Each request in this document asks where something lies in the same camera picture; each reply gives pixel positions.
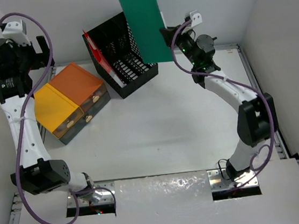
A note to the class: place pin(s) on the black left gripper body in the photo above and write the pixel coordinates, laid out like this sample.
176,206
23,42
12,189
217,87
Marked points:
27,60

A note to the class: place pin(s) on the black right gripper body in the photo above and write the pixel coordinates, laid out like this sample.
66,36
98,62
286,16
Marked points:
185,42

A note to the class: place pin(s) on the green notebook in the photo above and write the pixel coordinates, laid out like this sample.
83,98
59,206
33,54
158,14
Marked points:
145,21

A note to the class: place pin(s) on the red notebook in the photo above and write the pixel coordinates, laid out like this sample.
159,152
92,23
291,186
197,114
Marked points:
102,61

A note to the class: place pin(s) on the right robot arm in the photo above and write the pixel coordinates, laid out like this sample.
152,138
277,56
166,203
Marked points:
256,113

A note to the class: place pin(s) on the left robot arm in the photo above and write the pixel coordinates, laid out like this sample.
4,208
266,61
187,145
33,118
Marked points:
38,172

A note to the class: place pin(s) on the black mesh file rack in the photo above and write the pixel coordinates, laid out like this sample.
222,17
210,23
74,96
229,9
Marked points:
116,42

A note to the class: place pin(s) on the orange yellow drawer organizer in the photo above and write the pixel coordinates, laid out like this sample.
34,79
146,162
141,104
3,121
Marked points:
69,101

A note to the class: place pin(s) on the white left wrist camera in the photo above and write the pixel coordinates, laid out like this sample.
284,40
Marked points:
16,31

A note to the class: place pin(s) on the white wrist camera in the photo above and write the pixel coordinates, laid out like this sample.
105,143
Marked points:
16,31
194,18

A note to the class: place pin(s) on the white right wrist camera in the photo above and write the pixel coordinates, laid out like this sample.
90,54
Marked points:
194,18

